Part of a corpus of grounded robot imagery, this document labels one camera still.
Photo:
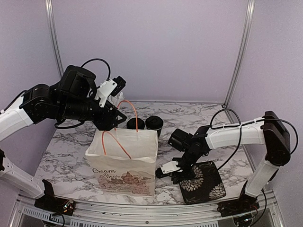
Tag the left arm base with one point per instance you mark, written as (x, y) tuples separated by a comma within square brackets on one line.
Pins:
[(48, 201)]

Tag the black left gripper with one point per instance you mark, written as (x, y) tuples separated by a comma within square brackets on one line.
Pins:
[(106, 121)]

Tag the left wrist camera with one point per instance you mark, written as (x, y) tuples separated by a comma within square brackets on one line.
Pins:
[(108, 88)]

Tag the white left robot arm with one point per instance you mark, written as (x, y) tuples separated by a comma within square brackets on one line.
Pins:
[(15, 126)]

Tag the black paper coffee cup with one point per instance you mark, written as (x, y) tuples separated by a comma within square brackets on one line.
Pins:
[(154, 123)]

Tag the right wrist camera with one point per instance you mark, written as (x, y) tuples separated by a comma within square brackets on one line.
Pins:
[(167, 168)]

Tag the white wrapped straws bundle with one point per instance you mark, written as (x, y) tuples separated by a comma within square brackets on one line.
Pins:
[(115, 100)]

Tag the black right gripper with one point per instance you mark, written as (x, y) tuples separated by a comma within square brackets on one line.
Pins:
[(190, 174)]

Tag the black floral square plate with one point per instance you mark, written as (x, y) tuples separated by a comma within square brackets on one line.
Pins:
[(206, 186)]

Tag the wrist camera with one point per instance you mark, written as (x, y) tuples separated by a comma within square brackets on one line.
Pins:
[(108, 88), (167, 168)]

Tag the cream bear paper bag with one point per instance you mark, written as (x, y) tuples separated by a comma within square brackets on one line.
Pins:
[(124, 161)]

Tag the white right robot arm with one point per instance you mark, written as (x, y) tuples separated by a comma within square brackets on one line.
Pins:
[(278, 137)]

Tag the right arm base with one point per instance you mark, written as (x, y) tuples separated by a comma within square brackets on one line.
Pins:
[(237, 206)]

